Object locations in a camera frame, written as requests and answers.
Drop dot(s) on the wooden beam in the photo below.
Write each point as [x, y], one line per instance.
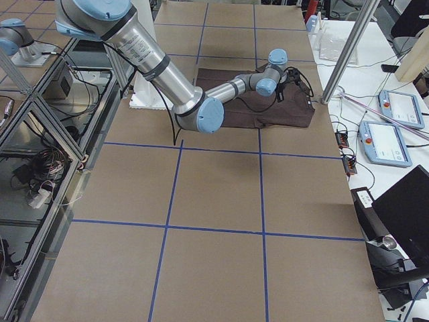
[415, 61]

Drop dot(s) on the teach pendant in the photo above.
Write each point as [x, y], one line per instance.
[402, 107]
[383, 144]

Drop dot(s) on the red cylinder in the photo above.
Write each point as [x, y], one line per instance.
[311, 9]

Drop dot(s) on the aluminium frame post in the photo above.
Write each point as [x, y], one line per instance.
[359, 27]

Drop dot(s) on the brown t-shirt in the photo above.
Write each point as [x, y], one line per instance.
[251, 110]

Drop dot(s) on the far teach pendant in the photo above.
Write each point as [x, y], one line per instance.
[402, 107]

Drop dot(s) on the near teach pendant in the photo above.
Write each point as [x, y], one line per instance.
[383, 144]

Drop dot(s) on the clear plastic sheet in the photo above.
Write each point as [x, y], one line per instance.
[330, 46]

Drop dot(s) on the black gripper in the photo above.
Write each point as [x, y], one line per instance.
[291, 76]

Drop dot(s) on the pink reach stick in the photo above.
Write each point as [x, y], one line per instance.
[377, 111]

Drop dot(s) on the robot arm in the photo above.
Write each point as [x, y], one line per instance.
[14, 35]
[116, 23]

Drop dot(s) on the black monitor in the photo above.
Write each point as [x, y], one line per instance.
[403, 209]

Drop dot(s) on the orange black circuit board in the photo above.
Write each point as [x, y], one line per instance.
[342, 139]

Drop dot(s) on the white camera mast base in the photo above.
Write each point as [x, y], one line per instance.
[144, 95]

